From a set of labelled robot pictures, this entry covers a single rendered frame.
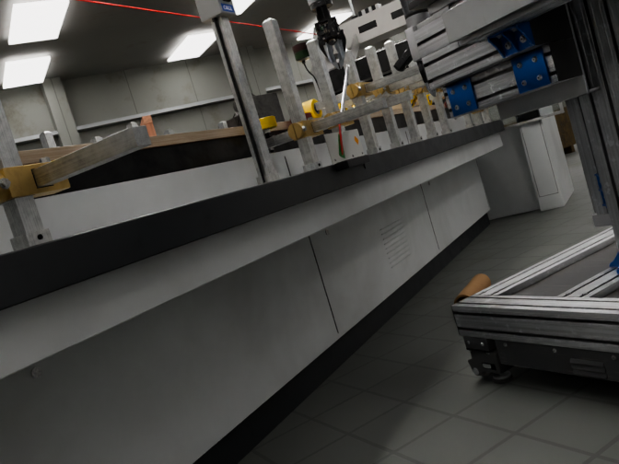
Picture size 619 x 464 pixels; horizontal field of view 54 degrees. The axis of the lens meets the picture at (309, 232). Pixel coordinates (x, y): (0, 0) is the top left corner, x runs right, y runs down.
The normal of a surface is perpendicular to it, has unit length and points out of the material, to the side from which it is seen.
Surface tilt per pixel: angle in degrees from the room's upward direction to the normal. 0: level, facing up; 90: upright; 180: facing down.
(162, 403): 90
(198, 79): 90
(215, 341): 90
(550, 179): 90
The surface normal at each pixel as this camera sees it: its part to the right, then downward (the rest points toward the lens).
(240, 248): 0.83, -0.21
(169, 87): 0.48, -0.07
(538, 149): -0.47, 0.22
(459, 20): -0.83, 0.29
